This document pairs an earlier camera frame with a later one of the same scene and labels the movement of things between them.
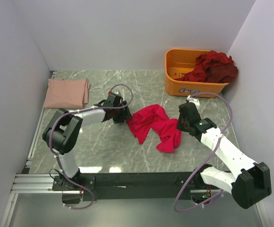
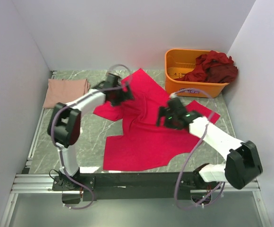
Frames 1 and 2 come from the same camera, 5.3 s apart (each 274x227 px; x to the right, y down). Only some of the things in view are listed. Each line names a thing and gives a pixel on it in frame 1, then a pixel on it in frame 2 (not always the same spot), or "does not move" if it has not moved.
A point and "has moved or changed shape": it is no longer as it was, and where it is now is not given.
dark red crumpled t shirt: [215, 66] does not move
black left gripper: [125, 115] to [126, 95]
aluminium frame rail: [29, 183] does not move
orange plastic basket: [178, 62] does not move
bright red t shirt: [155, 117] has moved or changed shape
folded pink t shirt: [67, 93] does not move
